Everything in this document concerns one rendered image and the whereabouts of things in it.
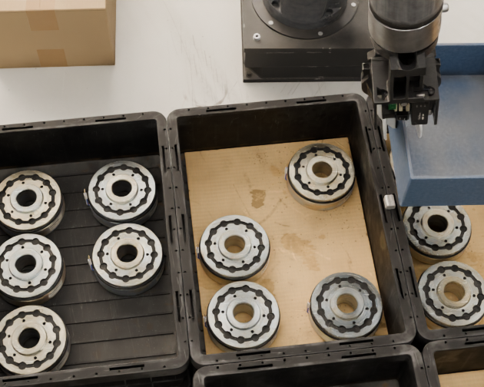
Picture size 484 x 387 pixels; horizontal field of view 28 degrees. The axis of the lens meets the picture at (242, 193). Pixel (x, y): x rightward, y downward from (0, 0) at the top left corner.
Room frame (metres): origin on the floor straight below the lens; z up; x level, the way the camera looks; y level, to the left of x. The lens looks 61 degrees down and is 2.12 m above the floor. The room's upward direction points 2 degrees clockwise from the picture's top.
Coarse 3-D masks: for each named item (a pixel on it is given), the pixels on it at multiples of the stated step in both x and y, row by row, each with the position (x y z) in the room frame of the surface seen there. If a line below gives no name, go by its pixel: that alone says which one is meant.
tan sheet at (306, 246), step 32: (192, 160) 0.77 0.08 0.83; (224, 160) 0.77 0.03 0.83; (256, 160) 0.77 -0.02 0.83; (288, 160) 0.77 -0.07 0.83; (352, 160) 0.78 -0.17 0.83; (192, 192) 0.71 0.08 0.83; (224, 192) 0.71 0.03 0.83; (256, 192) 0.72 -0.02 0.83; (288, 192) 0.72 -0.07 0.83; (352, 192) 0.72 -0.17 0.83; (192, 224) 0.66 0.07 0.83; (288, 224) 0.66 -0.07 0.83; (320, 224) 0.66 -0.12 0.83; (352, 224) 0.67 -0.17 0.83; (288, 256) 0.61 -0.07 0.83; (320, 256) 0.61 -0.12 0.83; (352, 256) 0.61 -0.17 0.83; (288, 288) 0.56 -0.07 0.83; (288, 320) 0.51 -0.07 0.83; (384, 320) 0.51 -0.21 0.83
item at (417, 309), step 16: (368, 96) 0.83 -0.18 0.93; (384, 144) 0.75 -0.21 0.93; (384, 160) 0.72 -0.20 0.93; (384, 176) 0.69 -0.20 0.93; (400, 224) 0.62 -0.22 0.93; (400, 240) 0.59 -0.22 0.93; (400, 256) 0.57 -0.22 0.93; (416, 288) 0.52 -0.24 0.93; (416, 304) 0.50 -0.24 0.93; (416, 320) 0.47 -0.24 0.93; (416, 336) 0.46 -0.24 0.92; (432, 336) 0.45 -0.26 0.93; (448, 336) 0.45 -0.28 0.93; (464, 336) 0.45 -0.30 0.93
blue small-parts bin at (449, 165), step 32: (448, 64) 0.77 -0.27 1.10; (480, 64) 0.77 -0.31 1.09; (448, 96) 0.74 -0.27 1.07; (480, 96) 0.74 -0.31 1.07; (448, 128) 0.69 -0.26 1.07; (480, 128) 0.69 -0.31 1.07; (416, 160) 0.63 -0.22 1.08; (448, 160) 0.64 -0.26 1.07; (480, 160) 0.64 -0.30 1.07; (416, 192) 0.57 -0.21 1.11; (448, 192) 0.57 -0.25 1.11; (480, 192) 0.58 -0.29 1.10
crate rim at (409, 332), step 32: (320, 96) 0.83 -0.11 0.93; (352, 96) 0.83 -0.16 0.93; (384, 192) 0.67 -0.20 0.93; (384, 224) 0.62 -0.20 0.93; (192, 288) 0.51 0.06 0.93; (192, 320) 0.47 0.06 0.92; (192, 352) 0.42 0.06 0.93; (224, 352) 0.42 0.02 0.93; (256, 352) 0.42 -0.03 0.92; (288, 352) 0.42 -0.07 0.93; (320, 352) 0.43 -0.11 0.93
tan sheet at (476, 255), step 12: (480, 216) 0.69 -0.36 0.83; (432, 228) 0.66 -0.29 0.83; (480, 228) 0.67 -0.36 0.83; (480, 240) 0.65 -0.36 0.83; (468, 252) 0.63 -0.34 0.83; (480, 252) 0.63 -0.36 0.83; (420, 264) 0.60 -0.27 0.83; (468, 264) 0.61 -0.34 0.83; (480, 264) 0.61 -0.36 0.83; (456, 300) 0.55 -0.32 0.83; (480, 324) 0.51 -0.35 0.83
